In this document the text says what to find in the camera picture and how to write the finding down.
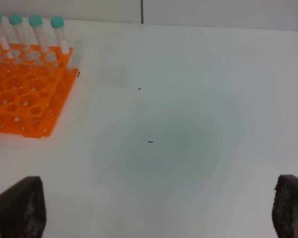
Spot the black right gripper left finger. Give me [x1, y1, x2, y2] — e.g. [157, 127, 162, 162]
[0, 176, 47, 238]

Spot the orange test tube rack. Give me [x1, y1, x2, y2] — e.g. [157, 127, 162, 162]
[0, 44, 78, 138]

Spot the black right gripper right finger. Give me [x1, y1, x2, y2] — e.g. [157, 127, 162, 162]
[272, 175, 298, 238]

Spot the racked test tube far right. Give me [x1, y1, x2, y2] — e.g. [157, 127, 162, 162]
[50, 16, 70, 55]

